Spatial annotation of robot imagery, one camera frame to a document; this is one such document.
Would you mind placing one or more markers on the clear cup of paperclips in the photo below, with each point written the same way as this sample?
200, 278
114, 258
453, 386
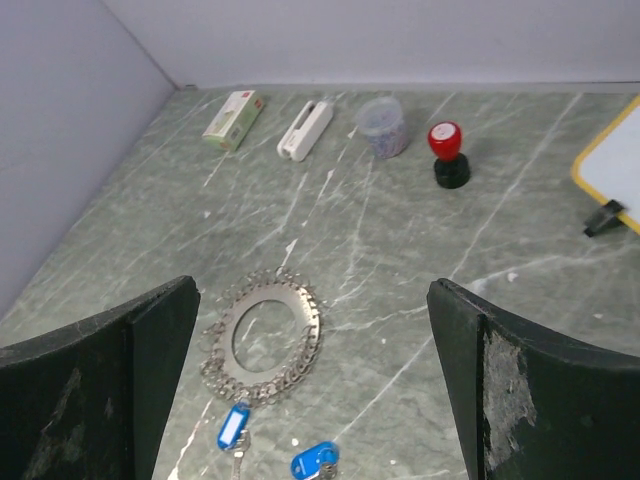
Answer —
381, 121

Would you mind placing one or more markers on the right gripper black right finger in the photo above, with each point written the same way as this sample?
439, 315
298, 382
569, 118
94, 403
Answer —
529, 402

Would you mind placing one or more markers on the white stapler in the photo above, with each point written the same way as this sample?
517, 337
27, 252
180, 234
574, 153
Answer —
305, 130

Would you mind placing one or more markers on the yellow framed whiteboard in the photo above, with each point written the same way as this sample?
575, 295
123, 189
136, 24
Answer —
608, 171

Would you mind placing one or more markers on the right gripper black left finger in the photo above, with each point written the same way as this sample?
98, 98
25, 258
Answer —
91, 400

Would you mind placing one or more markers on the green white staple box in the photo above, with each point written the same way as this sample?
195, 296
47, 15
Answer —
234, 119

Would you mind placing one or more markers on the blue tagged key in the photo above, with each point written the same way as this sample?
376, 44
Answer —
234, 436
317, 462

